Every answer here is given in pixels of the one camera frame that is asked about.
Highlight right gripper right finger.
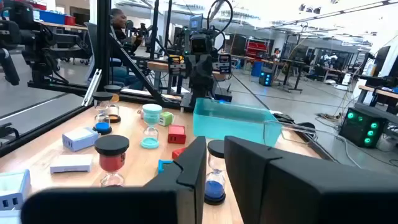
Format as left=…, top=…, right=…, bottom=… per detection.
left=223, top=135, right=398, bottom=224

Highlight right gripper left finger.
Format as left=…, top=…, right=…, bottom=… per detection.
left=21, top=136, right=208, bottom=224

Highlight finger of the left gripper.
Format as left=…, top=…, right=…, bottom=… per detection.
left=167, top=54, right=187, bottom=76
left=213, top=53, right=233, bottom=75

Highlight teal digital clock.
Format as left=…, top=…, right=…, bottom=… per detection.
left=157, top=159, right=174, bottom=175

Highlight green wall charger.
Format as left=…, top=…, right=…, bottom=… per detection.
left=158, top=111, right=175, bottom=127

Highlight teal hourglass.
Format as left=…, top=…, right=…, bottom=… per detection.
left=140, top=103, right=164, bottom=150

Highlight red sand hourglass black caps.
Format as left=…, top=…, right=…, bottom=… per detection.
left=94, top=134, right=131, bottom=188

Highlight white wall charger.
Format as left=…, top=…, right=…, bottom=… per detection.
left=49, top=154, right=95, bottom=175

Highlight red wall charger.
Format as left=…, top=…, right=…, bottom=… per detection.
left=167, top=124, right=187, bottom=145
left=171, top=146, right=187, bottom=161

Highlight orange sand hourglass black caps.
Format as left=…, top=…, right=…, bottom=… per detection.
left=104, top=84, right=123, bottom=124

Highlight blue sand hourglass black caps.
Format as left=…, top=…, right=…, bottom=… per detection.
left=203, top=139, right=227, bottom=206
left=91, top=91, right=113, bottom=136

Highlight wooden workbench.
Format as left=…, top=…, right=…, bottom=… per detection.
left=147, top=60, right=228, bottom=94

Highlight blue trash barrel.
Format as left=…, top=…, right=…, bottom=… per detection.
left=250, top=60, right=264, bottom=78

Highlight red shelf rack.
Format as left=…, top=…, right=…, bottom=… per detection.
left=244, top=39, right=270, bottom=60

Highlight black computer tower blue lights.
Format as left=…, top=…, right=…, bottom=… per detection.
left=258, top=68, right=275, bottom=88

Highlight small monitor screen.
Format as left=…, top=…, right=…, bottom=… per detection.
left=188, top=13, right=204, bottom=32

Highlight teal translucent plastic bin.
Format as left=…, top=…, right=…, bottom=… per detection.
left=192, top=97, right=284, bottom=147

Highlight clear plastic tray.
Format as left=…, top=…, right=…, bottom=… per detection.
left=262, top=119, right=318, bottom=147

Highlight person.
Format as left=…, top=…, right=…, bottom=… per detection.
left=109, top=7, right=146, bottom=90

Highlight black computer tower green lights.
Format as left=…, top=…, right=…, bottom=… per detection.
left=338, top=106, right=387, bottom=149

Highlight blue storage crate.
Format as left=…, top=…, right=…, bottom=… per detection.
left=38, top=9, right=66, bottom=26

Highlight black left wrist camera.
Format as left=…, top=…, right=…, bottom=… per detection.
left=188, top=32, right=213, bottom=54

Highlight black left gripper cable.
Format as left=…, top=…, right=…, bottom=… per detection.
left=206, top=0, right=234, bottom=52

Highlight silver metal bracket strip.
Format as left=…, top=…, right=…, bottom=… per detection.
left=81, top=68, right=103, bottom=108

